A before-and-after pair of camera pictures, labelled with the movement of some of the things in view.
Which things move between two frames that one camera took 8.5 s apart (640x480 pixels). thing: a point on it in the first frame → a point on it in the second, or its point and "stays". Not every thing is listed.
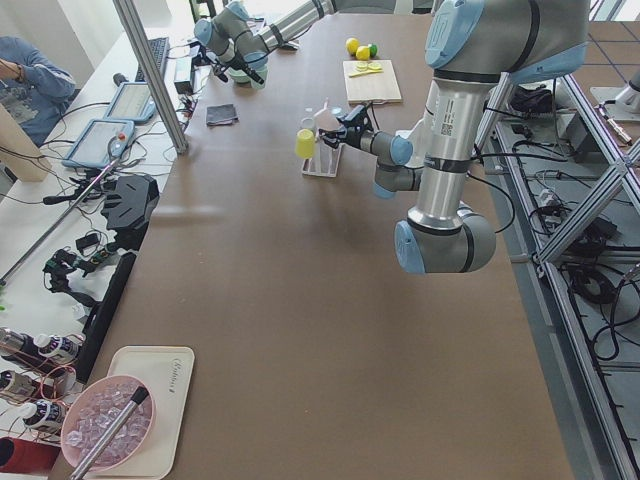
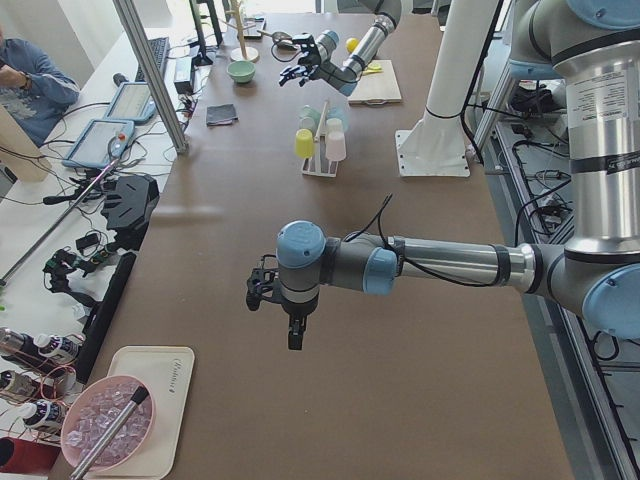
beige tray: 169,371 stays
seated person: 33,91 stays
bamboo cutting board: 379,87 stays
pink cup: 326,120 → 336,146
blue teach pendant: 131,102 stays
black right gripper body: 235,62 → 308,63
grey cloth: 220,115 stays
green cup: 259,70 → 308,118
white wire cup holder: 327,157 stays
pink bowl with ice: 91,410 stays
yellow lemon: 352,44 stays
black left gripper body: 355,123 → 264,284
